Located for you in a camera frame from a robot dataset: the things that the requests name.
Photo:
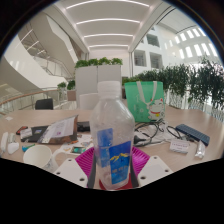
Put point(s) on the flat round red coaster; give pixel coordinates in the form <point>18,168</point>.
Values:
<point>128,186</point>

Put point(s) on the grey partition planter with plants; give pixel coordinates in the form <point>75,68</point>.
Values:
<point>98,80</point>

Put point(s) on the small white box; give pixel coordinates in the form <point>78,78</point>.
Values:
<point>179,146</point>

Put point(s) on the white oblong gadget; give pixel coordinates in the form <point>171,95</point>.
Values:
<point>3,142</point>

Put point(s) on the white plastic tube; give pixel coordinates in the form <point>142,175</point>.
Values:
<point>200,150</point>

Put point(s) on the small potted plant box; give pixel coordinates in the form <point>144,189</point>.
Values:
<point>66,90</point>

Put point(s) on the white chair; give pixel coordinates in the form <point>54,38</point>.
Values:
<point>88,101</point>

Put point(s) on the dark blue keyboard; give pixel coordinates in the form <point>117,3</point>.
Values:
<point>193,134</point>

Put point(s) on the white paper cup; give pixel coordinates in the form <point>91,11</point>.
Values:
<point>40,157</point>

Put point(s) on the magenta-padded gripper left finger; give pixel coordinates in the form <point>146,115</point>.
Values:
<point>71,171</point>

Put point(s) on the green tote bag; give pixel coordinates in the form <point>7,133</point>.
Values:
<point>145,100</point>

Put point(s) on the black chair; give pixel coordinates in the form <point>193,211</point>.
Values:
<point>44,104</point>

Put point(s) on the small red-black object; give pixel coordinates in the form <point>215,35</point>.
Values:
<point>21,130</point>

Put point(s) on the black notebook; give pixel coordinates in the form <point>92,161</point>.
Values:
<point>33,130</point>

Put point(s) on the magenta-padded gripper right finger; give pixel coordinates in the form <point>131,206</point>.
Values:
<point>155,170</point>

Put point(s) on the clear blue-labelled water bottle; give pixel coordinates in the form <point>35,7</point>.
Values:
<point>112,133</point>

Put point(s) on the colourful cards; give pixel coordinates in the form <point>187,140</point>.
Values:
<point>79,146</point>

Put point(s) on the row of green trees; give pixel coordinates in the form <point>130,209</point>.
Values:
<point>190,83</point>

